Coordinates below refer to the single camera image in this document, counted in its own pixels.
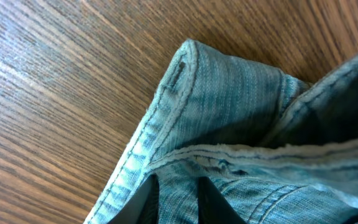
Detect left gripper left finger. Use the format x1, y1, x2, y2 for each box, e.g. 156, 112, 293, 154
108, 174, 160, 224

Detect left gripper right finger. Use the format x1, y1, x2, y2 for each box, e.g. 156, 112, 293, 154
197, 177, 246, 224

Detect light blue denim shorts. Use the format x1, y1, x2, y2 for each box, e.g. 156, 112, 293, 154
85, 39, 358, 223

